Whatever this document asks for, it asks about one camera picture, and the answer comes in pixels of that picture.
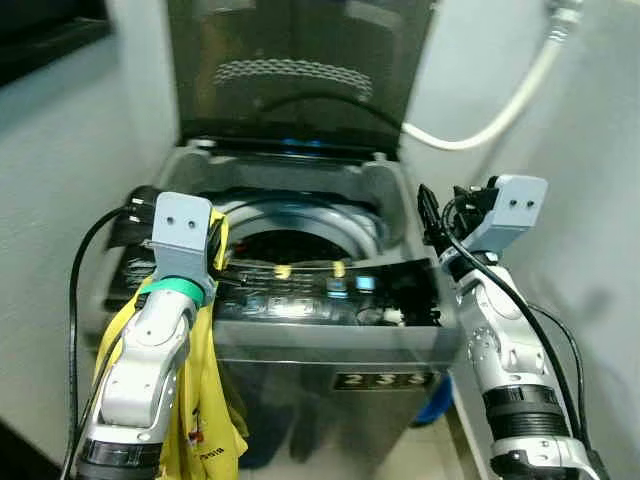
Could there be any yellow shirt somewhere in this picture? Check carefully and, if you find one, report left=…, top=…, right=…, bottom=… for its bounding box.
left=93, top=213, right=251, bottom=480

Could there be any grey washing machine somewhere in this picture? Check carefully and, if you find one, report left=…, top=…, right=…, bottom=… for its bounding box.
left=95, top=140, right=466, bottom=480

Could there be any steel washer drum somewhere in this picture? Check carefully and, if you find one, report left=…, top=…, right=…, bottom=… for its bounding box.
left=215, top=195, right=386, bottom=266

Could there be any dark transparent washer lid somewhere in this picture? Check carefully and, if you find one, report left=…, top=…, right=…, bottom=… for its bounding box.
left=165, top=0, right=441, bottom=161

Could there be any blue bucket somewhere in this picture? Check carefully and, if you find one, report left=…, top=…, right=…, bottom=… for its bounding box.
left=410, top=375, right=456, bottom=429

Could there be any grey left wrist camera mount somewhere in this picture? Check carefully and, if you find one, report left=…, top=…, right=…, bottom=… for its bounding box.
left=150, top=192, right=216, bottom=286

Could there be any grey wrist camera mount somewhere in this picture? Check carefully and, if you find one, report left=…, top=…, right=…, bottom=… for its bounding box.
left=150, top=192, right=216, bottom=286
left=462, top=175, right=549, bottom=256

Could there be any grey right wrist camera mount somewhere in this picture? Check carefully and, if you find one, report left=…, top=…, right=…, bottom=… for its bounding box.
left=462, top=175, right=549, bottom=256

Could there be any white water hose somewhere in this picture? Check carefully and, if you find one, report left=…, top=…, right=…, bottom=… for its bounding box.
left=400, top=0, right=586, bottom=153

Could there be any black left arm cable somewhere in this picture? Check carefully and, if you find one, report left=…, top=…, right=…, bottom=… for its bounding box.
left=62, top=205, right=156, bottom=480

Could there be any dark window frame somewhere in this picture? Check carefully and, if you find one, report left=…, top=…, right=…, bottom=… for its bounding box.
left=0, top=0, right=111, bottom=89

